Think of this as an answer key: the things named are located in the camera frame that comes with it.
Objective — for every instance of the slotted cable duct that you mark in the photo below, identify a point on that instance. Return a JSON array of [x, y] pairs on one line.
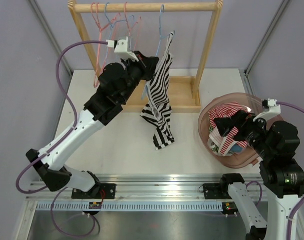
[[132, 206]]

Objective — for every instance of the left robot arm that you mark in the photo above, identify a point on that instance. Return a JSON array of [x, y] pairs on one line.
[[117, 82]]

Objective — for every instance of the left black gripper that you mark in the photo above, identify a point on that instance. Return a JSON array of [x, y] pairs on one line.
[[147, 65]]

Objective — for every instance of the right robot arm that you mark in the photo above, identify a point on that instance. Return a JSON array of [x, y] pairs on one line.
[[282, 177]]

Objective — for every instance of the blue wire hanger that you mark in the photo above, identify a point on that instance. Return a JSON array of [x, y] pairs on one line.
[[161, 37], [113, 23]]

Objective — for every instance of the black white striped tank top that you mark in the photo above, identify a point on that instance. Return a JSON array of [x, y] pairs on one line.
[[157, 110]]

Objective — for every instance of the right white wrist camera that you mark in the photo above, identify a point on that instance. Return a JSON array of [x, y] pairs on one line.
[[271, 109]]

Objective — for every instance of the wooden clothes rack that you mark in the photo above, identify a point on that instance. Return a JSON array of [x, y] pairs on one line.
[[183, 90]]

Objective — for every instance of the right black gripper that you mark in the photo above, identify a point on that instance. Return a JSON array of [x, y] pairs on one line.
[[242, 120]]

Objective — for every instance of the pink translucent plastic basin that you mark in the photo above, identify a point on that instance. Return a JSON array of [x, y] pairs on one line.
[[225, 106]]

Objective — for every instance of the green striped tank top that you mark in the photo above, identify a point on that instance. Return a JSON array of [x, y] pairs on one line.
[[215, 140]]

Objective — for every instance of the aluminium mounting rail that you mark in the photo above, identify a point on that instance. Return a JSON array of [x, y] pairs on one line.
[[159, 187]]

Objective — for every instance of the blue tank top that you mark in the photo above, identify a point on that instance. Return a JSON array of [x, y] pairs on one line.
[[236, 149]]

